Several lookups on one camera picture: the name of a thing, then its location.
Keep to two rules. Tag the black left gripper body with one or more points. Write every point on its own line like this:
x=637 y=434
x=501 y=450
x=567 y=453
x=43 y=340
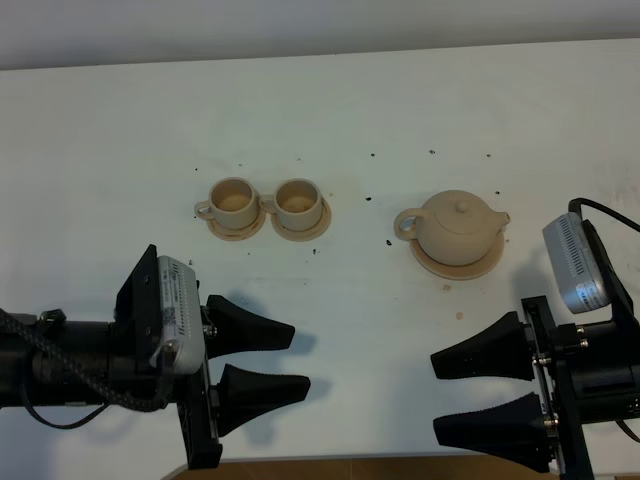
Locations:
x=137 y=331

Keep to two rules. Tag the right beige teacup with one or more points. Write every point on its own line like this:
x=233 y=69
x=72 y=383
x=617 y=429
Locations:
x=295 y=206

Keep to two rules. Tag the left cup saucer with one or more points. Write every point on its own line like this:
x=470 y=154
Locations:
x=234 y=235

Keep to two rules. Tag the left beige teacup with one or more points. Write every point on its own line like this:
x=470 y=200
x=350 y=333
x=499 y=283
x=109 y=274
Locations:
x=232 y=204

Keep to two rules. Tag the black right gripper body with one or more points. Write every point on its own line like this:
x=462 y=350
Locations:
x=552 y=346

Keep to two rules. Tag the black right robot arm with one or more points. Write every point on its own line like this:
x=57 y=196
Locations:
x=586 y=373

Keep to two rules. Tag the beige teacup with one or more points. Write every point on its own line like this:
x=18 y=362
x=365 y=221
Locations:
x=232 y=204
x=295 y=206

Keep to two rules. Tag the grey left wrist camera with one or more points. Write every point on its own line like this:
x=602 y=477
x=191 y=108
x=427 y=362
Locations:
x=181 y=316

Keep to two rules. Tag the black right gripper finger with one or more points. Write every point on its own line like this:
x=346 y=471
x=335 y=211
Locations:
x=513 y=431
x=501 y=350

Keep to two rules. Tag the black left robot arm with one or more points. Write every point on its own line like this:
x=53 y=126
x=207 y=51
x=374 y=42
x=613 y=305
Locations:
x=49 y=360

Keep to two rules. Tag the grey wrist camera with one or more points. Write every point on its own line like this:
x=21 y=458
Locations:
x=576 y=272
x=181 y=316

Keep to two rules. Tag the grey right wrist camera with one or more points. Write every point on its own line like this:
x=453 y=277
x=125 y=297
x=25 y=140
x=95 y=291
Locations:
x=576 y=272

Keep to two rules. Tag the beige teapot saucer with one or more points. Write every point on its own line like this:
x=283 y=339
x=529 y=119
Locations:
x=461 y=273

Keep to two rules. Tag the right cup saucer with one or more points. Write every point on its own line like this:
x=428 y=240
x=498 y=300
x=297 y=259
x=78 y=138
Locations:
x=307 y=235

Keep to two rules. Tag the beige ceramic teapot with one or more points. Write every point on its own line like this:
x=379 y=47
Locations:
x=453 y=227

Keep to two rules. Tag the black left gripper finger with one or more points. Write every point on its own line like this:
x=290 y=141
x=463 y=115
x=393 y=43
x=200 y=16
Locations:
x=236 y=330
x=245 y=395

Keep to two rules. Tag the cup saucer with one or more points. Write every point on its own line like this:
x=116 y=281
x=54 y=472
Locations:
x=307 y=235
x=234 y=235

